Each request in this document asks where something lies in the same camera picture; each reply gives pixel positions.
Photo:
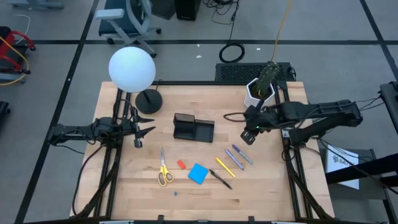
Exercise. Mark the white hexagonal plant pot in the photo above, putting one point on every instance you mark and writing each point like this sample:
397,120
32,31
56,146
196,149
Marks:
250,93

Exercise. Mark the black beam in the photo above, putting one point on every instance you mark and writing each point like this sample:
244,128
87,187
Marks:
373,166

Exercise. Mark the black pen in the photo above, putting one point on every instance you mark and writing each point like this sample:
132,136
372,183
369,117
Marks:
220,179

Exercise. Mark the grey desk foot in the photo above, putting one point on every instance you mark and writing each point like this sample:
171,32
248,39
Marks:
37,4

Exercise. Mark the red eraser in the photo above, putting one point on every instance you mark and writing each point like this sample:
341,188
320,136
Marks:
181,164

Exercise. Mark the red and black cart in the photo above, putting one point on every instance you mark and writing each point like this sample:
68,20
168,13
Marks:
7,40

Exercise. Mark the purple pen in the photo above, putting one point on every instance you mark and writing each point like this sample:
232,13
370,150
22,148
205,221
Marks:
234,159

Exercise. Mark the black table edge clip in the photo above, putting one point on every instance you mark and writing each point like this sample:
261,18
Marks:
160,218
251,218

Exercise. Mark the white globe table lamp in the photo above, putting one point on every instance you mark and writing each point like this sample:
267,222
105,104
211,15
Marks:
132,70

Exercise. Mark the purple and grey marker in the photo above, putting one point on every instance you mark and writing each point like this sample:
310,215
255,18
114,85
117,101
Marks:
242,154

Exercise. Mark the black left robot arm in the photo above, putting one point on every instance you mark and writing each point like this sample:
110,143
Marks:
77,129

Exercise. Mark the grey and blue office chair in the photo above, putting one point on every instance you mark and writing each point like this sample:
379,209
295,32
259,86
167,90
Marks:
124,28

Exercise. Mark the white paper sign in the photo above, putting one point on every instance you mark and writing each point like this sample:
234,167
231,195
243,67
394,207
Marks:
345,174

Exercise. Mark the grey side table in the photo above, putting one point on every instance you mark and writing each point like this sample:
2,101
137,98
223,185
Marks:
373,194

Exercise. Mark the black computer tower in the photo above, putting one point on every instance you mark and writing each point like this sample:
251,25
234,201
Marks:
187,9

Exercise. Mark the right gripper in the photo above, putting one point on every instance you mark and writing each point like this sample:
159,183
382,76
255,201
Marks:
258,119

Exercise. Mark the blue sticky note pad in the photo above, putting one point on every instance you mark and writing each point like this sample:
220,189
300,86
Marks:
198,173

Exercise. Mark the black mesh desk organizer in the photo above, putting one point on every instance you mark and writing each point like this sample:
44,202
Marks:
203,130

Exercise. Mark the black caster base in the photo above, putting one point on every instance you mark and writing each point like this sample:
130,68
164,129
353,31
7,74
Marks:
3,109

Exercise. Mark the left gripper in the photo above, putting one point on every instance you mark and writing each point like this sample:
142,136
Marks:
137,130

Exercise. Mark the black aluminium table frame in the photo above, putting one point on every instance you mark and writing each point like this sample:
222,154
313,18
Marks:
217,83

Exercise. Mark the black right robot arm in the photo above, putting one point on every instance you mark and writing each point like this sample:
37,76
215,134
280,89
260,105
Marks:
326,112

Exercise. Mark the black perforated panel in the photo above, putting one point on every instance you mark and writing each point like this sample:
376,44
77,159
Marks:
236,71

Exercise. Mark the green cactus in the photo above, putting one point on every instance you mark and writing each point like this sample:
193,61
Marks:
267,77

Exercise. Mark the yellow pen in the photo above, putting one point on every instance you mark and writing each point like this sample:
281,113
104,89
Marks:
225,167

